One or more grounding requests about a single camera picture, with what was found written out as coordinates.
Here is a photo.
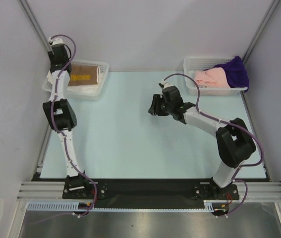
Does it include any yellow patterned towel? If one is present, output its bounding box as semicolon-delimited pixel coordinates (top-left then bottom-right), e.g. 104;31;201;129
68;65;100;86

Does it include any white towel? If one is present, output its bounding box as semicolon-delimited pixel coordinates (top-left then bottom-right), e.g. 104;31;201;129
46;70;108;95

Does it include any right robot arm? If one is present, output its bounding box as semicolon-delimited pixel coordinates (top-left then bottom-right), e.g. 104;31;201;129
148;83;256;199

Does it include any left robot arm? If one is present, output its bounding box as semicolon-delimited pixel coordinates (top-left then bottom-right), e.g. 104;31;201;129
43;42;91;198

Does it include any white basket with towels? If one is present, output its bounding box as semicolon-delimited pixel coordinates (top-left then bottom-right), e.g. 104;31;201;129
183;56;247;96

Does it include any empty white plastic basket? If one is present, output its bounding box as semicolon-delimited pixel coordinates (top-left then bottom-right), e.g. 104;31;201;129
42;58;110;101

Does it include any pink towel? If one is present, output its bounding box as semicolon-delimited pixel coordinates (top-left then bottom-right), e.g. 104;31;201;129
194;67;230;88

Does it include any purple towel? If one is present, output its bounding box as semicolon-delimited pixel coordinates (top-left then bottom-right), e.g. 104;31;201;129
214;56;249;92

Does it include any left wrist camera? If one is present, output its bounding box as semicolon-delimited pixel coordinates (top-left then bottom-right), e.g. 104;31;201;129
48;37;64;47

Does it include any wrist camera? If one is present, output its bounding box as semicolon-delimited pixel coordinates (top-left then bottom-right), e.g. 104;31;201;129
158;80;172;89
48;37;64;47

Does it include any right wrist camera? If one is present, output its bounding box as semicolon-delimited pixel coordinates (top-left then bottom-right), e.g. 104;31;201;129
158;80;172;89

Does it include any left aluminium corner post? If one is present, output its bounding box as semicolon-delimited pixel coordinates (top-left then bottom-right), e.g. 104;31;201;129
17;0;52;55

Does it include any aluminium corner post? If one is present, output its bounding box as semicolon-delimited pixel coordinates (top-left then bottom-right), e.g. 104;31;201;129
242;0;281;65
17;0;52;55

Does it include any grey cable duct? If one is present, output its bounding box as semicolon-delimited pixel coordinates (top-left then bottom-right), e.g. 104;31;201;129
27;200;230;213

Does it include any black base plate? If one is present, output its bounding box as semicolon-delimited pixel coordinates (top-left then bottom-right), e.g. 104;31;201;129
33;175;267;204

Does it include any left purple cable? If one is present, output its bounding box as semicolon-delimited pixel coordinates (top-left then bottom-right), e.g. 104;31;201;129
30;34;99;224

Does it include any right aluminium corner post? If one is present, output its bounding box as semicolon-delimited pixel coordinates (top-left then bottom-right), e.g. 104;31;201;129
242;0;281;65

